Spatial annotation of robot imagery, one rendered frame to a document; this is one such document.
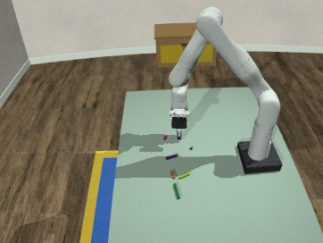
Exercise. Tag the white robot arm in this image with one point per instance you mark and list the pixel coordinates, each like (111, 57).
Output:
(208, 29)

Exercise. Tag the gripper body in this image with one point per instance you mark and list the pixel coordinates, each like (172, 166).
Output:
(179, 112)

